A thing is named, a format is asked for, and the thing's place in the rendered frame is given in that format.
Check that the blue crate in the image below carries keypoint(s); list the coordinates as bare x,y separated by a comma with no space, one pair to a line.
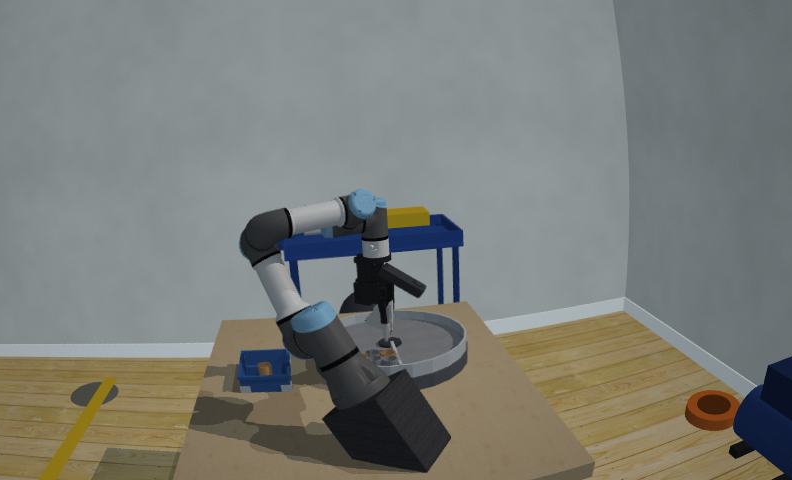
278,358

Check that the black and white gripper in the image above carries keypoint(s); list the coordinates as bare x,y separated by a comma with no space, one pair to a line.
372,288

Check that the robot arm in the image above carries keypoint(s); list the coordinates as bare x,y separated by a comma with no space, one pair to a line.
350,376

